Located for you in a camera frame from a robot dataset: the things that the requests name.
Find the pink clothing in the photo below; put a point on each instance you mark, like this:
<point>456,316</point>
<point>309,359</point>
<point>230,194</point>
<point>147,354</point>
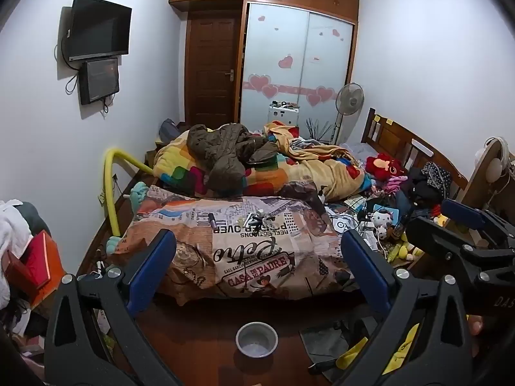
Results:
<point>392,185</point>

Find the white headphones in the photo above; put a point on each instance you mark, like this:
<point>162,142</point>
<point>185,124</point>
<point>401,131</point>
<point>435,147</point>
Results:
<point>494,161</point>

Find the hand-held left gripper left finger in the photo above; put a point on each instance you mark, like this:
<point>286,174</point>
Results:
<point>156,263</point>

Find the black polka dot garment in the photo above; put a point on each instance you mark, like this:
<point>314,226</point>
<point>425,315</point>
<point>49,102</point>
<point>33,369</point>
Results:
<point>436,173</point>

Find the round grey metal bowl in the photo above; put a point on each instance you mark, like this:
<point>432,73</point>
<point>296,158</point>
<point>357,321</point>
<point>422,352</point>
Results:
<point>256,339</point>

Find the brown padded jacket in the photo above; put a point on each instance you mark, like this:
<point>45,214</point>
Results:
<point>225,148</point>

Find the person's right hand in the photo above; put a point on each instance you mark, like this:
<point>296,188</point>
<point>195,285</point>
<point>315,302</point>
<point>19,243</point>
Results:
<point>476,325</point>

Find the grey cloth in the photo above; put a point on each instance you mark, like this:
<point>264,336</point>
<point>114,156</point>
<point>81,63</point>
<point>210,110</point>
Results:
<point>36,217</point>

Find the white appliance box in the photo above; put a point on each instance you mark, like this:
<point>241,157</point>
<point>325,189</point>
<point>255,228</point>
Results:
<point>282,115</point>

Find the standing electric fan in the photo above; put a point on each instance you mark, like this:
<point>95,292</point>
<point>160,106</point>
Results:
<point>349,98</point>

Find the newspaper print blanket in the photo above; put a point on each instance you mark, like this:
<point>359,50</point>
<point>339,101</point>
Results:
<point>225,249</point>

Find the teal plush toy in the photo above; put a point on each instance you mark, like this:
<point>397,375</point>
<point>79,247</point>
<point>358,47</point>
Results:
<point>139,193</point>

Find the yellow printed tape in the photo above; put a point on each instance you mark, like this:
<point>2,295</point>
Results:
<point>356,350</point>

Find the red plush toy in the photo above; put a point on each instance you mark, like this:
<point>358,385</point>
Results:
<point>382,165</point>

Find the blue box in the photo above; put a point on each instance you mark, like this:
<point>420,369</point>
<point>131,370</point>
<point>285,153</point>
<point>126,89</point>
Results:
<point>392,214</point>

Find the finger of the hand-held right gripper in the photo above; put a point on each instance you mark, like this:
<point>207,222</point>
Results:
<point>434,235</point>
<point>462,211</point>

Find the black clothing pile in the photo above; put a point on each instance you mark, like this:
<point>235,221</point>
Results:
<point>418,193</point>

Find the black wall television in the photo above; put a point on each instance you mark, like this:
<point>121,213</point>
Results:
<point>99,28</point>

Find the black grey marker pen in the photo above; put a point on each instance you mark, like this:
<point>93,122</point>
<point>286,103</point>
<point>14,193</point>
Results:
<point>211,220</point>

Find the light wooden board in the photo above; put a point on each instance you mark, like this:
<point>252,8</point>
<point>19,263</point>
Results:
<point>478,193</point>

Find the white cloth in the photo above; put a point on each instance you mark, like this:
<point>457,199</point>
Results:
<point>12,229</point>

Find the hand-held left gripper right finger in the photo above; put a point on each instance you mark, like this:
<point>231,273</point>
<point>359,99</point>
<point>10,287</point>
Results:
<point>365,263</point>

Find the white round device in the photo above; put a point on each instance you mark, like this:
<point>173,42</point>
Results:
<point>342,224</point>

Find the beige cartoon blanket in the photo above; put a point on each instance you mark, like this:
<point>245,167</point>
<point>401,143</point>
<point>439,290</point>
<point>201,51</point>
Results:
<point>326,169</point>

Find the frosted wardrobe with heart stickers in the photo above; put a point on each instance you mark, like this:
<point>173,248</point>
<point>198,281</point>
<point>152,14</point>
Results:
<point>293,48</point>

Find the colourful checked blanket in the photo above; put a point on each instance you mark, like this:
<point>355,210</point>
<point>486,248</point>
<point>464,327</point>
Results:
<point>177,165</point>

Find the brown wooden door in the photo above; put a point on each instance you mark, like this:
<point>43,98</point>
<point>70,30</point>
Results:
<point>213,68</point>

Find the grey plastic bag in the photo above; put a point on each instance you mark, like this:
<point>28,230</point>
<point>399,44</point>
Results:
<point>328,339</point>

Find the white bottle black pump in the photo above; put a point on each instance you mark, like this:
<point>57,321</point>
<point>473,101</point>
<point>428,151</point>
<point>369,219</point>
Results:
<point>322,196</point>

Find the red box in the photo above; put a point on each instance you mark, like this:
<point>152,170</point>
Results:
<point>30,263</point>

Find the dark blue bag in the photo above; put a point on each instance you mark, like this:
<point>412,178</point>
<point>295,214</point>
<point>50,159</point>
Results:
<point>169,130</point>

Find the orange box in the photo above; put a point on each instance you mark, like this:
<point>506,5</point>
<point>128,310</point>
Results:
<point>54,263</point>

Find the dried twig bundle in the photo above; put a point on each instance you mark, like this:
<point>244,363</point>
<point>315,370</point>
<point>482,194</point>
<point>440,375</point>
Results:
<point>318,129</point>

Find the brown wooden headboard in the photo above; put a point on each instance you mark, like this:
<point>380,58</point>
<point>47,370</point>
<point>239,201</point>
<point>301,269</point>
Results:
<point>392,136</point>

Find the small black wall monitor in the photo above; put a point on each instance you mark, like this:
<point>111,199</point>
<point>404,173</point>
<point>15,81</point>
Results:
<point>99,81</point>

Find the yellow plush toy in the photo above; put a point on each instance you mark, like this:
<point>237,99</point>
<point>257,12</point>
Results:
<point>404,250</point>

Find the white spotted plush toy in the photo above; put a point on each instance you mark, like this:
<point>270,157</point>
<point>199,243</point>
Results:
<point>380,220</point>

